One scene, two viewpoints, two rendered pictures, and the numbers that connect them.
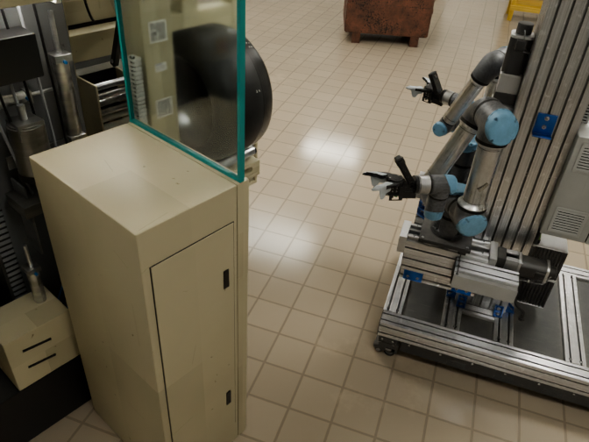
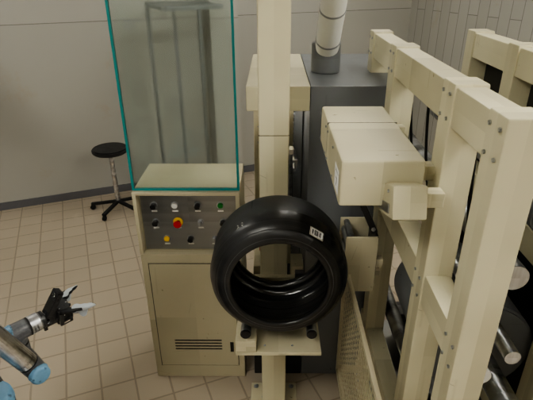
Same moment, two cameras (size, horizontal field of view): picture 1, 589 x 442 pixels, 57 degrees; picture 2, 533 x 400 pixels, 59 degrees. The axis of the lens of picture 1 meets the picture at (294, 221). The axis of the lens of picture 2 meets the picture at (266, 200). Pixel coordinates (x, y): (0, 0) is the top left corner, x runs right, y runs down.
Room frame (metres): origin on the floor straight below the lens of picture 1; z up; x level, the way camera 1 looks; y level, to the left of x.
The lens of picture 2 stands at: (3.50, -0.67, 2.30)
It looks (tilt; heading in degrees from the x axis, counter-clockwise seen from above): 26 degrees down; 142
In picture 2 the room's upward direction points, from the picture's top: straight up
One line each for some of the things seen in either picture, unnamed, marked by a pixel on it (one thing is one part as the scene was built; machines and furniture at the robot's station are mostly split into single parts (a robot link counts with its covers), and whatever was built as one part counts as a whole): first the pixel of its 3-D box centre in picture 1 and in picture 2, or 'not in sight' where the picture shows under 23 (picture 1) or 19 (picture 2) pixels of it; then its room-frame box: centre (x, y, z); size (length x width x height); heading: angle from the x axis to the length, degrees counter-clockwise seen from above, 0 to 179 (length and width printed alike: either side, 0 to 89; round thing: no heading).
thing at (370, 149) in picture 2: not in sight; (363, 148); (2.47, 0.59, 1.71); 0.61 x 0.25 x 0.15; 141
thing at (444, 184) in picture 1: (441, 184); (14, 333); (1.80, -0.56, 1.04); 0.11 x 0.08 x 0.09; 99
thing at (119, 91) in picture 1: (110, 107); (356, 253); (2.26, 0.87, 1.05); 0.20 x 0.15 x 0.30; 141
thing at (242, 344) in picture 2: (225, 174); (247, 318); (2.10, 0.33, 0.83); 0.36 x 0.09 x 0.06; 141
